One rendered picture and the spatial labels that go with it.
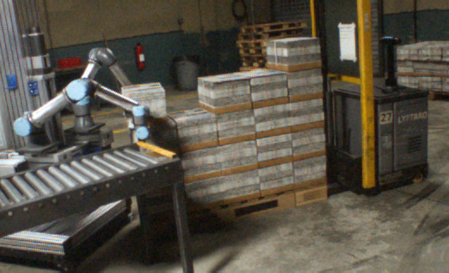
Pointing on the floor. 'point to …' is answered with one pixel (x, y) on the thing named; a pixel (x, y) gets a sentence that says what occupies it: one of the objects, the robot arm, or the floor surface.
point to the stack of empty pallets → (261, 34)
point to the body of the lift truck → (388, 130)
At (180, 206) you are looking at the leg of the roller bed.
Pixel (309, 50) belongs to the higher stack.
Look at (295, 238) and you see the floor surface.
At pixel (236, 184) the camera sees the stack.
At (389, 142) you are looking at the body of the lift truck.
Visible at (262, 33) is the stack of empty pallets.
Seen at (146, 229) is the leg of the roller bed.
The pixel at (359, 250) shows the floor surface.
